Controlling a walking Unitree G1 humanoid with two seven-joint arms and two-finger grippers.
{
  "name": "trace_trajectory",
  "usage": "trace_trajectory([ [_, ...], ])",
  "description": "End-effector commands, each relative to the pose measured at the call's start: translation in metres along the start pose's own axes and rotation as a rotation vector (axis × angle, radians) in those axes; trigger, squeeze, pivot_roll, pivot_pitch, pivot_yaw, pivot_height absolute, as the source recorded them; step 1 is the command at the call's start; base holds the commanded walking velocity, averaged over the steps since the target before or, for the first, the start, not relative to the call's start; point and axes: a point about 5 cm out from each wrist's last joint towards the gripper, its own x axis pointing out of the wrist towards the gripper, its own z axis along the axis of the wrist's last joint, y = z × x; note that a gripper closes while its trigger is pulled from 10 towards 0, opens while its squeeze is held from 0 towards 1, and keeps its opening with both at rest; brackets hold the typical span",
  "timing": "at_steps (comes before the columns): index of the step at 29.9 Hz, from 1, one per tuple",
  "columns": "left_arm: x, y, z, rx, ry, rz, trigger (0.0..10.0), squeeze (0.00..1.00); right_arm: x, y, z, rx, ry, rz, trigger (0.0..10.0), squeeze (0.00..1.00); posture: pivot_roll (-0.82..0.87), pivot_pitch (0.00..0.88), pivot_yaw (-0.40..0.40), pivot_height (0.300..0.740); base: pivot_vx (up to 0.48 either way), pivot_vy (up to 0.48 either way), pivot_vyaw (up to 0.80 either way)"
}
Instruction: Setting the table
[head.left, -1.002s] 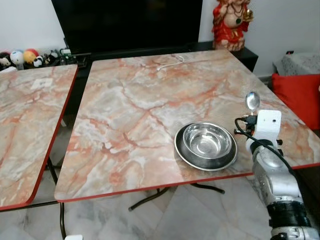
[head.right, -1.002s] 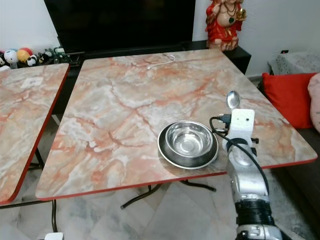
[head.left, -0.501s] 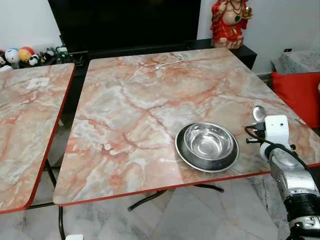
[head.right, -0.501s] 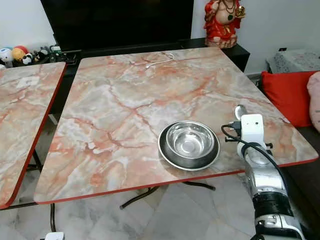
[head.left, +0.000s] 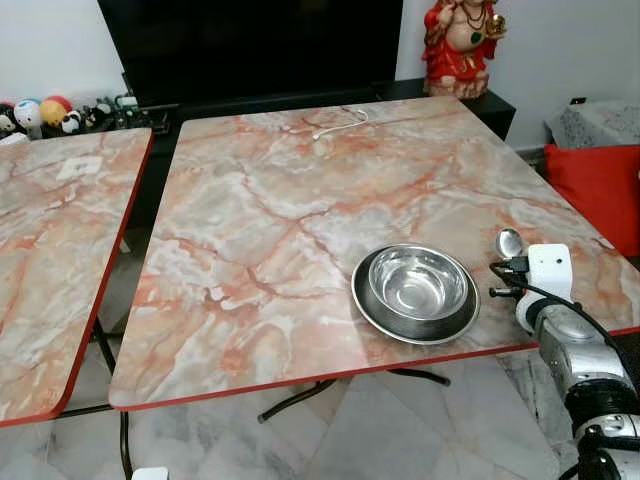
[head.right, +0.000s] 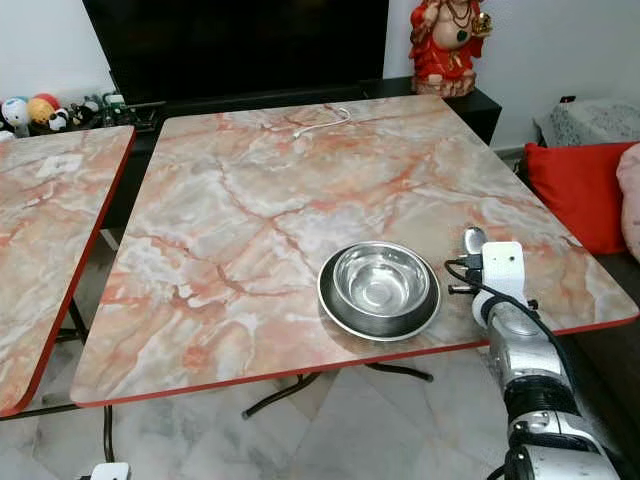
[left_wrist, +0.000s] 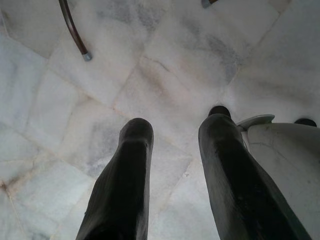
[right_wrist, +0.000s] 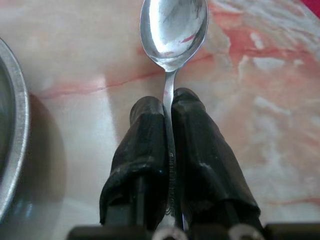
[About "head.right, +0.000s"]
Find round steel plate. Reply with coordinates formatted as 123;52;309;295
317;240;443;342

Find green and white toy figures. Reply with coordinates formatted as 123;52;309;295
71;92;129;130

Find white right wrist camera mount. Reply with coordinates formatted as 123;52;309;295
481;240;527;301

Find grey patterned cloth cover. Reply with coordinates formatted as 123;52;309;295
534;96;640;150

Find steel spoon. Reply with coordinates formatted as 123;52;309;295
463;226;489;259

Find red laughing buddha statue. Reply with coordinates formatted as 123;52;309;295
408;0;495;98

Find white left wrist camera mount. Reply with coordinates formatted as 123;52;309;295
89;461;130;480

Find small panda plush toy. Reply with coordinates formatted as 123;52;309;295
48;107;72;133

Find black television screen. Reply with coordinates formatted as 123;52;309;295
82;0;390;102

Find black metal table legs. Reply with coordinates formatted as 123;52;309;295
241;361;437;420
8;298;118;467

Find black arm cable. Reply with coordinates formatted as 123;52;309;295
444;255;579;386

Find red cushion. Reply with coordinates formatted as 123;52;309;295
522;140;639;256

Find white and blue plush ball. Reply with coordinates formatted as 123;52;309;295
1;96;30;130

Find orange and yellow plush ball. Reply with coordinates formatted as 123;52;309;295
26;92;60;126

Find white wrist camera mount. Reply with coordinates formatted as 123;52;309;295
481;240;527;301
89;461;130;480

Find steel bowl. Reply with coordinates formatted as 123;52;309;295
331;241;432;316

